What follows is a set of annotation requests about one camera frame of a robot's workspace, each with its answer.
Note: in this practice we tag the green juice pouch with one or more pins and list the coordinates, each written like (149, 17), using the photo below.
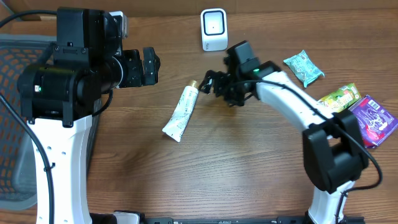
(341, 99)

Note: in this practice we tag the white tube gold cap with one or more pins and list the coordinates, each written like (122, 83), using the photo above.
(183, 111)

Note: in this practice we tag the teal snack wrapper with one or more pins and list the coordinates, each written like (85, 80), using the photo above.
(303, 68)

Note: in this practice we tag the white barcode scanner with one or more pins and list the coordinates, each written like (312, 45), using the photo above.
(214, 29)

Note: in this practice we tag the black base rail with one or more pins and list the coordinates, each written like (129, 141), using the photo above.
(278, 220)

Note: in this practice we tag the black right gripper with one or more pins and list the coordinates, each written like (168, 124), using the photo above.
(221, 79)

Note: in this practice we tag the purple pad package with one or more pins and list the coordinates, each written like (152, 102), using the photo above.
(375, 122)

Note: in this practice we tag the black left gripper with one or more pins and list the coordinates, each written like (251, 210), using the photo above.
(137, 76)

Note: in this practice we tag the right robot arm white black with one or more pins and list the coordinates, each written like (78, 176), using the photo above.
(333, 151)

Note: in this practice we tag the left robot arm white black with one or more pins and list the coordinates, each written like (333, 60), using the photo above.
(59, 99)

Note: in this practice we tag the black mesh basket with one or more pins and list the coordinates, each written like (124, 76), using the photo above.
(18, 182)

